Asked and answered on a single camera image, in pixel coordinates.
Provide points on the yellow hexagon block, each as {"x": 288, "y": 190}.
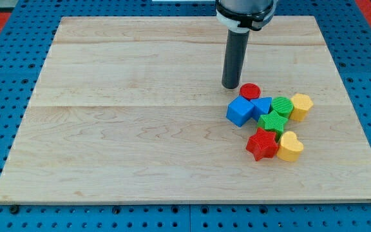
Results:
{"x": 301, "y": 106}

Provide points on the blue cube block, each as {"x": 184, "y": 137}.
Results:
{"x": 239, "y": 111}

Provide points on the light wooden board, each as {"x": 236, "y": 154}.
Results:
{"x": 131, "y": 110}

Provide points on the red cylinder block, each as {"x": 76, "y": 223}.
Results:
{"x": 250, "y": 91}

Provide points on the blue triangle block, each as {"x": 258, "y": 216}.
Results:
{"x": 261, "y": 107}

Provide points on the red star block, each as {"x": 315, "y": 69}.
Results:
{"x": 262, "y": 144}

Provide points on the green star block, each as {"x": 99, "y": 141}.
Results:
{"x": 273, "y": 122}

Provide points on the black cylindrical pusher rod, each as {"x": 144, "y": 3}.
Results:
{"x": 234, "y": 57}

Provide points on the green cylinder block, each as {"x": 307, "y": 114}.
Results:
{"x": 283, "y": 106}

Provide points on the yellow heart block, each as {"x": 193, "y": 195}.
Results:
{"x": 290, "y": 148}

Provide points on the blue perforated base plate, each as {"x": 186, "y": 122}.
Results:
{"x": 24, "y": 43}

